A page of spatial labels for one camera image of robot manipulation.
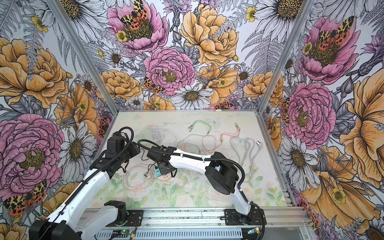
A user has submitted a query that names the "white power strip cord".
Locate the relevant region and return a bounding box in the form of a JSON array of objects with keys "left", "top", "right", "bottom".
[{"left": 230, "top": 136, "right": 264, "bottom": 181}]

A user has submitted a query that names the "aluminium front rail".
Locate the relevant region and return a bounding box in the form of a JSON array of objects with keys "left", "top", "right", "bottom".
[{"left": 74, "top": 206, "right": 311, "bottom": 230}]

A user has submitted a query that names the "white usb cable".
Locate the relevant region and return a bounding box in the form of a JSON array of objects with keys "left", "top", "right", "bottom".
[{"left": 148, "top": 124, "right": 178, "bottom": 148}]

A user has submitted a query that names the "black usb cable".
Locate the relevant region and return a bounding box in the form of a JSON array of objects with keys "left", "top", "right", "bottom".
[{"left": 140, "top": 148, "right": 158, "bottom": 170}]

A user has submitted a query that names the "pink socket power cord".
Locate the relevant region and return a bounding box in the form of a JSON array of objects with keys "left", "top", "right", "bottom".
[{"left": 121, "top": 163, "right": 155, "bottom": 193}]

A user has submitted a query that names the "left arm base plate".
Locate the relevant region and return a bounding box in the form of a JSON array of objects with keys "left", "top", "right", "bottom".
[{"left": 108, "top": 210, "right": 144, "bottom": 227}]

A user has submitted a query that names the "teal charger with black cable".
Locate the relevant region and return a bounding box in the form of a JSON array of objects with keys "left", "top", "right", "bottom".
[{"left": 155, "top": 167, "right": 162, "bottom": 177}]

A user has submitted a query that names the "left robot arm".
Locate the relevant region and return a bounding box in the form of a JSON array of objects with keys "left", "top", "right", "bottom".
[{"left": 29, "top": 143, "right": 140, "bottom": 240}]

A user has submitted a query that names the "green multi-head usb cable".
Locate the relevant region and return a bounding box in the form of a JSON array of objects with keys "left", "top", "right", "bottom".
[{"left": 176, "top": 119, "right": 212, "bottom": 154}]

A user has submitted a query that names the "round pink power socket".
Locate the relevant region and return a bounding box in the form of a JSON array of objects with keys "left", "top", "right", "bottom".
[{"left": 158, "top": 173, "right": 172, "bottom": 182}]

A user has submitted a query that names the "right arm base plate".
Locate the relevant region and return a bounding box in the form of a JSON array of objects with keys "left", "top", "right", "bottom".
[{"left": 221, "top": 209, "right": 267, "bottom": 226}]

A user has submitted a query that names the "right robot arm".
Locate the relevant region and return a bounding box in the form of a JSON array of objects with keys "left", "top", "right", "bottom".
[{"left": 147, "top": 146, "right": 255, "bottom": 225}]

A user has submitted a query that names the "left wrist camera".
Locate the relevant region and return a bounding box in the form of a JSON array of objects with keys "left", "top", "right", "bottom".
[{"left": 106, "top": 133, "right": 125, "bottom": 158}]

